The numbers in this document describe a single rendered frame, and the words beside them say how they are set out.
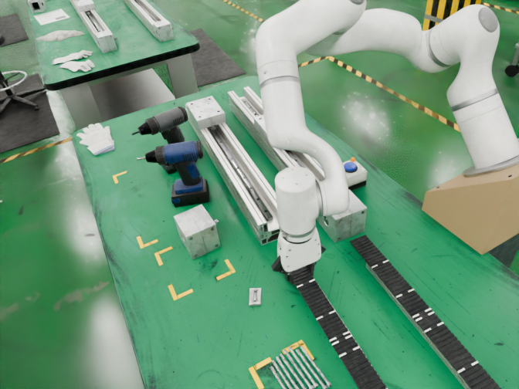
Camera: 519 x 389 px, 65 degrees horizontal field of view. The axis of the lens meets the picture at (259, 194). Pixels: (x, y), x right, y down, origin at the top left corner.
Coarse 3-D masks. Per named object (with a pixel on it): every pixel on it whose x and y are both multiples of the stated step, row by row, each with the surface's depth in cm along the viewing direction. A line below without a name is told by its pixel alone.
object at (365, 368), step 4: (364, 364) 85; (368, 364) 85; (356, 368) 85; (360, 368) 85; (364, 368) 85; (368, 368) 85; (372, 368) 85; (352, 372) 84; (356, 372) 85; (360, 372) 84; (364, 372) 84; (368, 372) 84; (352, 376) 84; (356, 376) 84; (360, 376) 84
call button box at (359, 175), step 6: (354, 162) 133; (360, 168) 130; (348, 174) 129; (354, 174) 128; (360, 174) 129; (366, 174) 130; (348, 180) 128; (354, 180) 129; (360, 180) 130; (348, 186) 130; (354, 186) 131; (360, 186) 132
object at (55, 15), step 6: (48, 12) 328; (54, 12) 326; (60, 12) 324; (36, 18) 319; (42, 18) 317; (48, 18) 316; (54, 18) 314; (60, 18) 313; (66, 18) 311; (42, 24) 305
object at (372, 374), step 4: (372, 372) 84; (376, 372) 84; (364, 376) 84; (368, 376) 83; (372, 376) 84; (376, 376) 83; (356, 380) 83; (360, 380) 83; (364, 380) 83; (368, 380) 83; (372, 380) 83; (376, 380) 83; (356, 384) 83; (360, 384) 82; (364, 384) 82
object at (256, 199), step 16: (224, 128) 152; (208, 144) 148; (224, 144) 149; (240, 144) 143; (224, 160) 137; (240, 160) 139; (224, 176) 137; (240, 176) 134; (256, 176) 129; (240, 192) 123; (256, 192) 127; (272, 192) 122; (240, 208) 129; (256, 208) 117; (272, 208) 121; (256, 224) 114; (272, 224) 118; (272, 240) 118
